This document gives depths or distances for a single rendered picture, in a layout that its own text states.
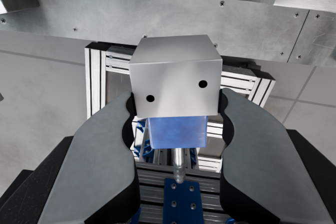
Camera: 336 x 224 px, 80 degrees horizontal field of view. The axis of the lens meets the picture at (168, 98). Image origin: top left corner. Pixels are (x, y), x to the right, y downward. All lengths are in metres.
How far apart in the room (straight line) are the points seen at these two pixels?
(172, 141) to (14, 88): 1.42
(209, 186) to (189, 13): 0.43
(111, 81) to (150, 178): 0.57
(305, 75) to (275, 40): 1.09
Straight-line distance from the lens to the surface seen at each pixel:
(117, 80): 0.97
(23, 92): 1.51
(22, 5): 0.28
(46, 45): 1.29
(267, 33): 0.29
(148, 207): 0.50
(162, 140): 0.15
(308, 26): 0.31
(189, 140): 0.15
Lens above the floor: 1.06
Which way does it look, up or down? 60 degrees down
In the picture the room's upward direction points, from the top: 177 degrees counter-clockwise
